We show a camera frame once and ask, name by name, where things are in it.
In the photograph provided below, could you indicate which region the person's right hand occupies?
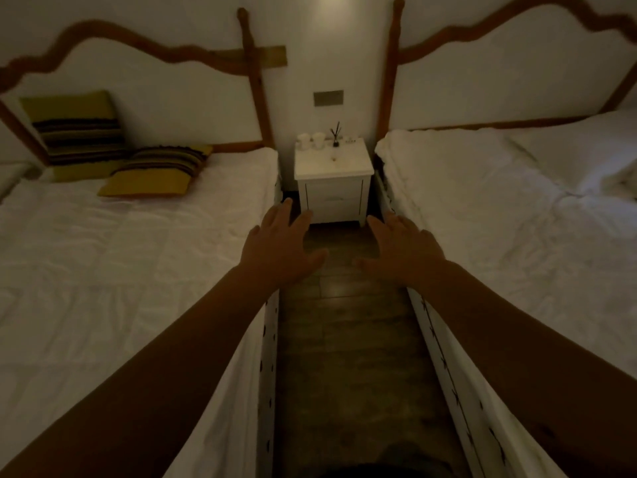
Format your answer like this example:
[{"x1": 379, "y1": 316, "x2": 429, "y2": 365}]
[{"x1": 353, "y1": 212, "x2": 446, "y2": 287}]

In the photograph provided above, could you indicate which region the person's left hand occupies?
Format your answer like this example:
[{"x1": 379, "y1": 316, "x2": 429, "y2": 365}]
[{"x1": 239, "y1": 198, "x2": 330, "y2": 290}]

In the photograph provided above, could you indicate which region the person's right forearm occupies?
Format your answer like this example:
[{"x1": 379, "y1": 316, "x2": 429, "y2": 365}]
[{"x1": 420, "y1": 261, "x2": 637, "y2": 478}]

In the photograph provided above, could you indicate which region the person's left forearm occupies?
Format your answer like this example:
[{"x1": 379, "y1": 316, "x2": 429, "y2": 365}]
[{"x1": 0, "y1": 264, "x2": 285, "y2": 478}]

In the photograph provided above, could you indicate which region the white nightstand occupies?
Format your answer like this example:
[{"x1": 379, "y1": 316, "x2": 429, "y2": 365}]
[{"x1": 294, "y1": 138, "x2": 375, "y2": 227}]

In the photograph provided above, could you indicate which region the small yellow striped cushion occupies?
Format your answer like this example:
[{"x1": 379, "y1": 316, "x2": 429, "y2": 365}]
[{"x1": 97, "y1": 145, "x2": 214, "y2": 198}]

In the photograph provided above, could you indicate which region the wavy wooden headboard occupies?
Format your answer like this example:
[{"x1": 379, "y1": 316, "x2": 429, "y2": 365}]
[
  {"x1": 376, "y1": 0, "x2": 637, "y2": 142},
  {"x1": 0, "y1": 8, "x2": 276, "y2": 167}
]

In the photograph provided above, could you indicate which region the bed with white sheet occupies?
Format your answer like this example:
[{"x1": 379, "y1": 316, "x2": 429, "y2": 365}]
[
  {"x1": 374, "y1": 110, "x2": 637, "y2": 478},
  {"x1": 0, "y1": 146, "x2": 283, "y2": 478}
]

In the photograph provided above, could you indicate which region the large yellow striped cushion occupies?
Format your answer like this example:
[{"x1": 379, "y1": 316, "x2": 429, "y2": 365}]
[{"x1": 19, "y1": 90, "x2": 128, "y2": 183}]

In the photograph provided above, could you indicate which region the white pillow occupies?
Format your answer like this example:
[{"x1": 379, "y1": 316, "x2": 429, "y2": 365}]
[{"x1": 505, "y1": 110, "x2": 637, "y2": 197}]

